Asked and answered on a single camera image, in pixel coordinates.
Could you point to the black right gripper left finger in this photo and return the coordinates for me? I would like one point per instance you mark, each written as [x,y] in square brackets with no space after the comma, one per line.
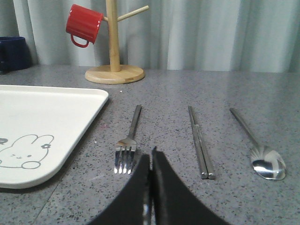
[132,205]

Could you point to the dark blue mug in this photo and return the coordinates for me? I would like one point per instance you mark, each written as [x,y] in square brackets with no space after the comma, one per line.
[14,54]

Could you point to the silver spoon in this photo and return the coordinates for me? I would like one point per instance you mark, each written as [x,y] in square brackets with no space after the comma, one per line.
[265,161]

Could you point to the cream rabbit serving tray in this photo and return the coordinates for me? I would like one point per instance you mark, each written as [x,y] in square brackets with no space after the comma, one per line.
[39,128]

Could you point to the wooden mug tree stand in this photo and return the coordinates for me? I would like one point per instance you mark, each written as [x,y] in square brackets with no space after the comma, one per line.
[115,73]

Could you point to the silver chopstick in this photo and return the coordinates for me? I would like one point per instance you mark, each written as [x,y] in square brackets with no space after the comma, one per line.
[198,149]
[208,162]

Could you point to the silver fork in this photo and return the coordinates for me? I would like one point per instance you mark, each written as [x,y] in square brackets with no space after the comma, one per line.
[125,151]

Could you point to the red mug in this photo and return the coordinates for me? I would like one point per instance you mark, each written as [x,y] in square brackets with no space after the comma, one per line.
[83,25]

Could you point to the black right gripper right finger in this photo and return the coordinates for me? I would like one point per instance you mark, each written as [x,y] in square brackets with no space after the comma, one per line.
[174,203]

